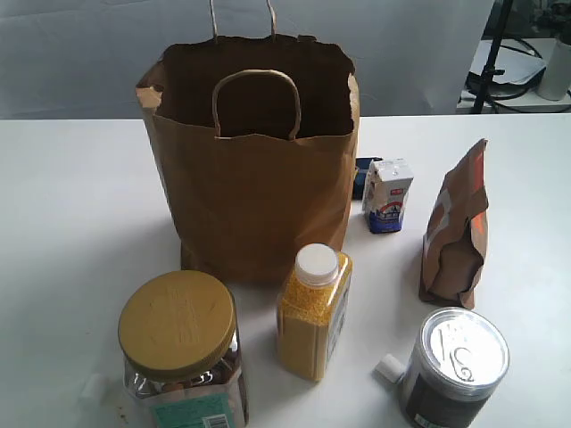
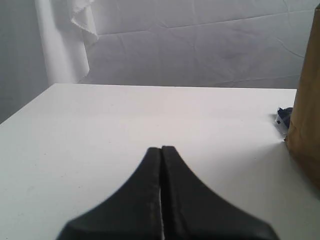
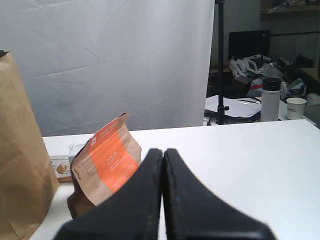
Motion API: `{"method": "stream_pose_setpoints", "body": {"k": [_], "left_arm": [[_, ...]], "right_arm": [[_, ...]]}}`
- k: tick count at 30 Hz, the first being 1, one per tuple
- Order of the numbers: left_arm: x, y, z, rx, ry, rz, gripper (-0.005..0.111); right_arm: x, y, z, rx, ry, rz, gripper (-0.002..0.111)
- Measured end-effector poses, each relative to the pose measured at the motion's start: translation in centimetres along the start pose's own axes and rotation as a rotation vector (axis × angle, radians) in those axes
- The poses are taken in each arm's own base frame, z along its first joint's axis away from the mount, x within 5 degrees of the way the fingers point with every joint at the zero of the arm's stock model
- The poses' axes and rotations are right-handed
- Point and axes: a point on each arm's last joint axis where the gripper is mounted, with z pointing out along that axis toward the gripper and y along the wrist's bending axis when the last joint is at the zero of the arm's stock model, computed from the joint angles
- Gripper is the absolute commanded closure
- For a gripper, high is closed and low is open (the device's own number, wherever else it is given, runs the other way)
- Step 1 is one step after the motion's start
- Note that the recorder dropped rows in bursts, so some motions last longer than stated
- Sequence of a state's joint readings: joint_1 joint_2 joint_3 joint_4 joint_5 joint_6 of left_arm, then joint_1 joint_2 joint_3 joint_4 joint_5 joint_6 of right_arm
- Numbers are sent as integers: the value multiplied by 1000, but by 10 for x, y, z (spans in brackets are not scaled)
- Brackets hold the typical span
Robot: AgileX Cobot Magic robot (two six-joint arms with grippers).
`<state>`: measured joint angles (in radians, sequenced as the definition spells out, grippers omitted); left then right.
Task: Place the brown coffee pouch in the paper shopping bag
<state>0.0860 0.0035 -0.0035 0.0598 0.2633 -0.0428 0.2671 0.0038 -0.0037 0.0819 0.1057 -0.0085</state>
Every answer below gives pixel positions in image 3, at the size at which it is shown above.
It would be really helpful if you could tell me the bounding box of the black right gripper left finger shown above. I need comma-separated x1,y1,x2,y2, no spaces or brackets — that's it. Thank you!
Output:
54,148,163,240

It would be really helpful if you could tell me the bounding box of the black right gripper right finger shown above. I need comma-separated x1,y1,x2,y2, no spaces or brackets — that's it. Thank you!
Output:
162,148,276,240

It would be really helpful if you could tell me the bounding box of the brown packet with white square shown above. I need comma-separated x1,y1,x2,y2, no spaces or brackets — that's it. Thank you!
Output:
67,113,142,219

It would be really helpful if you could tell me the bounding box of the brown paper bag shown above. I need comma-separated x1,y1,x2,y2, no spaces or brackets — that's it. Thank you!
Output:
0,50,59,240

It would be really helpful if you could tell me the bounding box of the flat food box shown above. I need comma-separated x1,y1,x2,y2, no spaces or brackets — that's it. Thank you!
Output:
50,155,72,183

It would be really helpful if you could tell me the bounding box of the black tripod stand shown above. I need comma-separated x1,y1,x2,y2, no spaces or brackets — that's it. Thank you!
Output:
215,0,229,125

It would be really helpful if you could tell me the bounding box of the white sheet on desk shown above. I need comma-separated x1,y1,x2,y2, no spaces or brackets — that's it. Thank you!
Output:
204,95,261,118

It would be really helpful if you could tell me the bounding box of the white thermos black lid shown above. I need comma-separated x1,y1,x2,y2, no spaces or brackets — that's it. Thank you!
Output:
260,78,282,122

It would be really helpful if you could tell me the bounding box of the white paper cup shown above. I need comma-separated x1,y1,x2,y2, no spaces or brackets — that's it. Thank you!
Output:
286,97,307,120

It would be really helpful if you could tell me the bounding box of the clutter pile on desk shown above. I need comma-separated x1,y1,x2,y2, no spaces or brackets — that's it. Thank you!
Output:
229,54,320,100

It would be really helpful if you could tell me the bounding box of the white backdrop cloth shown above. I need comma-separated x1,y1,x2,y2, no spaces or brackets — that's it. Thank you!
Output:
0,0,215,136

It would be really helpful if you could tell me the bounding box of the black monitor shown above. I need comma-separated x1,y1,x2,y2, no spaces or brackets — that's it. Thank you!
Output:
228,30,271,60

